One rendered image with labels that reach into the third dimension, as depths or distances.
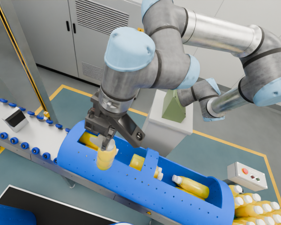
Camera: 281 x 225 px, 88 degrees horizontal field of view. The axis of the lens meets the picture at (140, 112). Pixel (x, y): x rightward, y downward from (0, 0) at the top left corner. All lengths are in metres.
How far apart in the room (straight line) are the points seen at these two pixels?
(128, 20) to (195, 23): 1.62
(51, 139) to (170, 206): 0.84
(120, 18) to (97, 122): 1.73
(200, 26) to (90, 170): 0.71
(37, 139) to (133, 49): 1.05
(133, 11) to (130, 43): 1.73
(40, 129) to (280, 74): 1.27
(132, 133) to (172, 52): 0.21
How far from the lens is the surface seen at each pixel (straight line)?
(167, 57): 0.28
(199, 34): 0.42
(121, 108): 0.30
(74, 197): 1.96
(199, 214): 0.84
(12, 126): 1.20
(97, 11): 2.12
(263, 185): 1.30
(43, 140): 1.18
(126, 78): 0.24
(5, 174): 2.24
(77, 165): 0.80
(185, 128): 1.06
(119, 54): 0.23
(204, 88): 0.95
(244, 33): 0.54
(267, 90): 0.57
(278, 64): 0.59
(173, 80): 0.29
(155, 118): 1.01
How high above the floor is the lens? 1.92
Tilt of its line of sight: 50 degrees down
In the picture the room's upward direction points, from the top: 20 degrees clockwise
